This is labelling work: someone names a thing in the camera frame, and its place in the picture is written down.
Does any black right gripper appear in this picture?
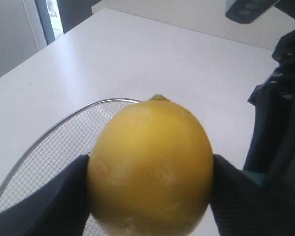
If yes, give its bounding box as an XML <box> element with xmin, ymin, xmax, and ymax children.
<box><xmin>243</xmin><ymin>30</ymin><xmax>295</xmax><ymax>208</ymax></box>

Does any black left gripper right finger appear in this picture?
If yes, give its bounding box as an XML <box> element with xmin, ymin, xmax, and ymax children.
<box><xmin>210</xmin><ymin>155</ymin><xmax>295</xmax><ymax>236</ymax></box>

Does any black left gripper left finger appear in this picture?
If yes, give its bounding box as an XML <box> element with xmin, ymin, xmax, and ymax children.
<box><xmin>0</xmin><ymin>155</ymin><xmax>90</xmax><ymax>236</ymax></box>

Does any yellow lemon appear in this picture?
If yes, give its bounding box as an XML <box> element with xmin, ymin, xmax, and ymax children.
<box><xmin>87</xmin><ymin>95</ymin><xmax>214</xmax><ymax>236</ymax></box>

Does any oval steel mesh basket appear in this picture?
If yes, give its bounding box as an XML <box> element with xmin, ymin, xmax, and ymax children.
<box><xmin>0</xmin><ymin>98</ymin><xmax>135</xmax><ymax>236</ymax></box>

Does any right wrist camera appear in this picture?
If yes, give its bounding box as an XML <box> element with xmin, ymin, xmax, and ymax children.
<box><xmin>225</xmin><ymin>0</ymin><xmax>279</xmax><ymax>24</ymax></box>

